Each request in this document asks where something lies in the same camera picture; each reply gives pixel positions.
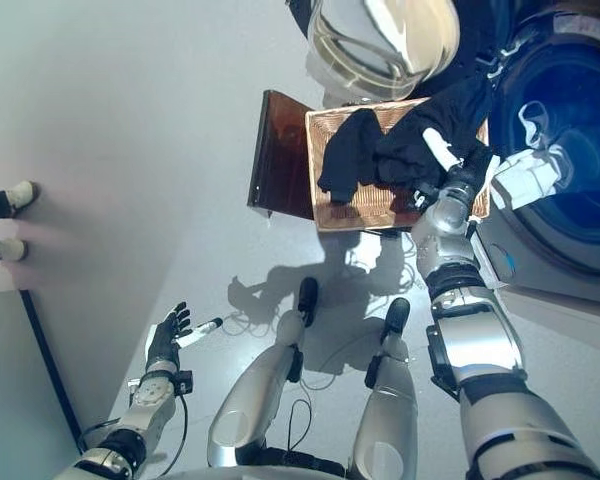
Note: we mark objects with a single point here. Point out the robot right hand black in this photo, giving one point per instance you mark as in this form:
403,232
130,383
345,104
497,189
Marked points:
462,177

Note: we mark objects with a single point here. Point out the robot left hand black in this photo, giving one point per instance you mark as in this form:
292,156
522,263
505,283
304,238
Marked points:
162,345

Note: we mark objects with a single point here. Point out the white garment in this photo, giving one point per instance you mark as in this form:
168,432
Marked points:
525,180

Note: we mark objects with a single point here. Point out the robot right arm silver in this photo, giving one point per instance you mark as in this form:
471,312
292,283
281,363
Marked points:
480,350

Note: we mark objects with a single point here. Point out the robot left arm silver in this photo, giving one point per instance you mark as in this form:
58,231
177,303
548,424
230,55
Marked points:
150,405

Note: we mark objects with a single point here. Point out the dark grey washing machine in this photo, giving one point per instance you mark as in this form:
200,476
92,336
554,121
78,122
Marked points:
555,280

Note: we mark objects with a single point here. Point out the flat rectangular wicker basket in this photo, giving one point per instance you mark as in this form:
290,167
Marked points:
365,210

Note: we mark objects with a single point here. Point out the robot left leg silver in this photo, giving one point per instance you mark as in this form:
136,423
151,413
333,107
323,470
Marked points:
250,400

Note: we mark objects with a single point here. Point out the robot leg silver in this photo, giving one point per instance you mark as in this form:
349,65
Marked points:
250,400
390,400

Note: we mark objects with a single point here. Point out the round glass washer door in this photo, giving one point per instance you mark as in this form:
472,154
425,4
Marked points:
380,45

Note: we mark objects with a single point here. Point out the robot torso grey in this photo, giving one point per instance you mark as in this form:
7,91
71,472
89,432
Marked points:
290,462

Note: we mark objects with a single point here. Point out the brown amber acrylic stool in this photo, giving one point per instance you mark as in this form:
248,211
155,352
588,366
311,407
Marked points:
280,150

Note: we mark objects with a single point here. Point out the robot right leg silver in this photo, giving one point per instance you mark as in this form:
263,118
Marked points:
390,400

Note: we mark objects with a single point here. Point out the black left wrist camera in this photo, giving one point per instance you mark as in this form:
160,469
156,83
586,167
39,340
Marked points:
185,383

